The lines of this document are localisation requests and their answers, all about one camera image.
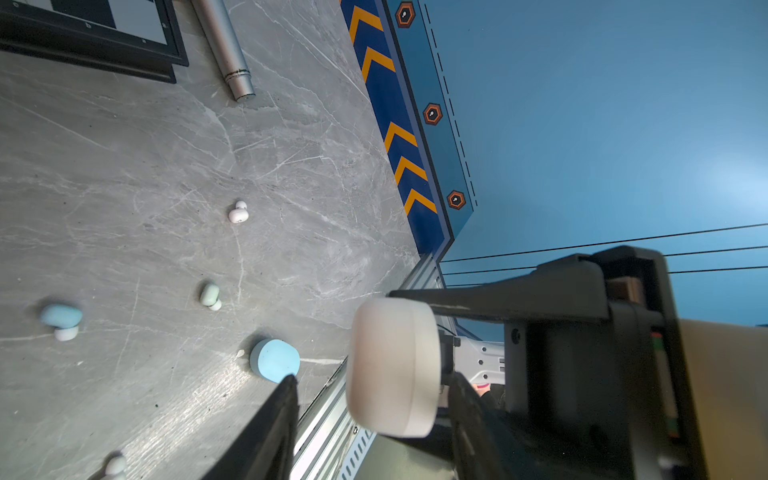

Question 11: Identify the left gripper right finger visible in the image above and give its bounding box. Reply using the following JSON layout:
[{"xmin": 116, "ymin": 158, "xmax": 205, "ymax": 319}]
[{"xmin": 448, "ymin": 373, "xmax": 522, "ymax": 479}]

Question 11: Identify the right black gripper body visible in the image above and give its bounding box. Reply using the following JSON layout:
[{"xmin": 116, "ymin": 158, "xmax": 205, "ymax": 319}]
[{"xmin": 398, "ymin": 246, "xmax": 687, "ymax": 479}]

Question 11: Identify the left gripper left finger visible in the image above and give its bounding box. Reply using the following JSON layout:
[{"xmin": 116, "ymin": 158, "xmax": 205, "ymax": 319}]
[{"xmin": 203, "ymin": 375, "xmax": 299, "ymax": 480}]

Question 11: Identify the white earbud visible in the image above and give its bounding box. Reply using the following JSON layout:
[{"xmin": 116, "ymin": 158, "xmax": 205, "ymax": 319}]
[
  {"xmin": 228, "ymin": 200, "xmax": 249, "ymax": 224},
  {"xmin": 100, "ymin": 454, "xmax": 127, "ymax": 480}
]

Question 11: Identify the white earbud charging case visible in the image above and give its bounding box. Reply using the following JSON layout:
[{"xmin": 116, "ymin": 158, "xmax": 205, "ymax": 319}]
[{"xmin": 346, "ymin": 298, "xmax": 441, "ymax": 438}]

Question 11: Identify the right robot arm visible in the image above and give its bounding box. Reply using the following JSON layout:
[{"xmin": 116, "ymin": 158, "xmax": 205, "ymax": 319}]
[{"xmin": 397, "ymin": 246, "xmax": 767, "ymax": 479}]

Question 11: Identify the blue earbud charging case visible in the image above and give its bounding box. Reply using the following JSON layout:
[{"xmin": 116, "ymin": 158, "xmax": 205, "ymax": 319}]
[{"xmin": 249, "ymin": 338, "xmax": 301, "ymax": 384}]

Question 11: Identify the blue earbud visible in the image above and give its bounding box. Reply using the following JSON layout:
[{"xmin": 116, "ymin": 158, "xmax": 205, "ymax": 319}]
[{"xmin": 39, "ymin": 303, "xmax": 83, "ymax": 342}]

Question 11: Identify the black and silver chessboard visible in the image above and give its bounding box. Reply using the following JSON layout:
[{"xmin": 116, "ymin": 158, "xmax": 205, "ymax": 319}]
[{"xmin": 1, "ymin": 0, "xmax": 189, "ymax": 84}]

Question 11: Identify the silver microphone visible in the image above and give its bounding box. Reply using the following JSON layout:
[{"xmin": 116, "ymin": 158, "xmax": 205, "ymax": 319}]
[{"xmin": 192, "ymin": 0, "xmax": 255, "ymax": 102}]

